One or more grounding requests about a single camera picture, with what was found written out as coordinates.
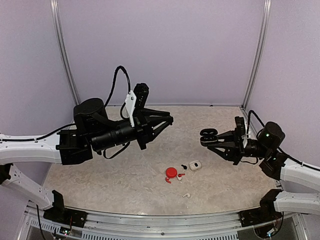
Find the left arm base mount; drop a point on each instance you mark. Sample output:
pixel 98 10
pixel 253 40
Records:
pixel 66 216

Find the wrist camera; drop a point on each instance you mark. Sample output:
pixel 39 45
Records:
pixel 241 130
pixel 136 100

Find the right aluminium frame post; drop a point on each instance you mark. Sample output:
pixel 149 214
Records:
pixel 258 52

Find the red earbud left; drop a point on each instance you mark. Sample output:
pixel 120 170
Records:
pixel 168 180

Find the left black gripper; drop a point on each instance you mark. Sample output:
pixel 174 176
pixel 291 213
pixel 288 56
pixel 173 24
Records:
pixel 144 124

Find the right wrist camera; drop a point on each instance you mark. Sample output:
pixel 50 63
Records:
pixel 241 130

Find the black earbud charging case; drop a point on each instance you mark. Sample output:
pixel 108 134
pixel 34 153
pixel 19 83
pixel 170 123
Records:
pixel 208 136

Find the white earbud charging case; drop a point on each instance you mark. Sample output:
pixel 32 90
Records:
pixel 195 165

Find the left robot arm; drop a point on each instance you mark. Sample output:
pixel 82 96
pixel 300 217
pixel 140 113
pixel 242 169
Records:
pixel 74 144

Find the front aluminium rail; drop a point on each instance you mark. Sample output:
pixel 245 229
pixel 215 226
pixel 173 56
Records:
pixel 115 226

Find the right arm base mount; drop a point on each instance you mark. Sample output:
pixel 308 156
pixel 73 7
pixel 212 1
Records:
pixel 256 216

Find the red earbud right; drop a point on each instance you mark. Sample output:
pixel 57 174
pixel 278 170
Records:
pixel 180 174

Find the red round charging case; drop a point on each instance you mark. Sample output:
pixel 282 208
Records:
pixel 171 172

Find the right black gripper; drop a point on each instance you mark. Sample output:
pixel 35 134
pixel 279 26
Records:
pixel 234 145

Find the left aluminium frame post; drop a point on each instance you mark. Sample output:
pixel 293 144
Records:
pixel 54 5

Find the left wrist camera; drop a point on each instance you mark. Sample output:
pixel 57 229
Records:
pixel 136 100

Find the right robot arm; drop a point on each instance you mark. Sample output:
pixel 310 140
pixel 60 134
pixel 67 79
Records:
pixel 279 166

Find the aluminium frame post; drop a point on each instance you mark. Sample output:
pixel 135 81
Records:
pixel 258 52
pixel 54 5

